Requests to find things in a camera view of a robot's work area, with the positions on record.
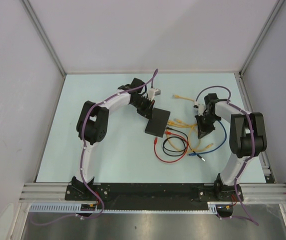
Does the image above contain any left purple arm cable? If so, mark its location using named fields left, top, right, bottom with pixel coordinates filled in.
left=29, top=68, right=159, bottom=226

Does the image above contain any black network switch box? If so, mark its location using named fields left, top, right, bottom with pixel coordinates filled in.
left=144, top=107, right=171, bottom=138

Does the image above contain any aluminium corner post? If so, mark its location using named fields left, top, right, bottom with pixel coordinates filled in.
left=238, top=0, right=286, bottom=77
left=19, top=0, right=67, bottom=78

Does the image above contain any aluminium left corner post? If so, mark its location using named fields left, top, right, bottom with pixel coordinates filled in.
left=19, top=0, right=67, bottom=78

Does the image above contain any grey slotted cable duct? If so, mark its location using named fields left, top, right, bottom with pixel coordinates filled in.
left=29, top=202, right=217, bottom=215

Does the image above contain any aluminium right corner post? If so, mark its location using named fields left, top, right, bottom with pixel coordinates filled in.
left=238, top=0, right=286, bottom=77

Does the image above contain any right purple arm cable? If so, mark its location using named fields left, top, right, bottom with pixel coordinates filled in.
left=196, top=86, right=260, bottom=226

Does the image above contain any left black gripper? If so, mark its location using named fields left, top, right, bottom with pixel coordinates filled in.
left=130, top=96, right=155, bottom=121

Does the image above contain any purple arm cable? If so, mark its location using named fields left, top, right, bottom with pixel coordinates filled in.
left=196, top=86, right=260, bottom=226
left=29, top=68, right=159, bottom=226

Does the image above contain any long yellow ethernet cable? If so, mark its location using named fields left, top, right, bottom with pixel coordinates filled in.
left=173, top=93, right=215, bottom=152

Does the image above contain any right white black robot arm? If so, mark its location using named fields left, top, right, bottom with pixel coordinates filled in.
left=194, top=93, right=267, bottom=202

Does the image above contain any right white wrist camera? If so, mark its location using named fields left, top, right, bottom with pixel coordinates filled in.
left=193, top=101, right=206, bottom=116

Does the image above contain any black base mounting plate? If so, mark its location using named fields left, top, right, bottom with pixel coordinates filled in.
left=64, top=180, right=244, bottom=211

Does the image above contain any aluminium right frame rail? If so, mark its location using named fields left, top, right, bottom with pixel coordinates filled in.
left=234, top=72, right=276, bottom=184

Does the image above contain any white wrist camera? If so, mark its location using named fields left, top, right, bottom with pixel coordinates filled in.
left=193, top=101, right=206, bottom=116
left=147, top=88, right=161, bottom=101

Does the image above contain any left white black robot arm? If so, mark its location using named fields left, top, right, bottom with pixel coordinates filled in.
left=65, top=78, right=161, bottom=201

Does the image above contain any short yellow ethernet cable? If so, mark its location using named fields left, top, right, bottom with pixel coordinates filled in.
left=166, top=120, right=196, bottom=153

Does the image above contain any aluminium front frame rail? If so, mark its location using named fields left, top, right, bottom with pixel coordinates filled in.
left=19, top=182, right=286, bottom=204

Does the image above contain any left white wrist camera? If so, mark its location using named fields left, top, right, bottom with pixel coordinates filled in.
left=147, top=88, right=161, bottom=101

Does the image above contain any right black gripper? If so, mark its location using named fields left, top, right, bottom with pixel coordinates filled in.
left=194, top=112, right=219, bottom=139

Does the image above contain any blue ethernet cable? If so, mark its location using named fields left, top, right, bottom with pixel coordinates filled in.
left=187, top=119, right=228, bottom=158

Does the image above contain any aluminium frame rail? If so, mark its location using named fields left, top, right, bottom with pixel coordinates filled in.
left=19, top=182, right=286, bottom=204
left=234, top=72, right=276, bottom=184

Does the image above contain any red ethernet cable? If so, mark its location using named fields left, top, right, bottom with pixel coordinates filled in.
left=153, top=131, right=191, bottom=164

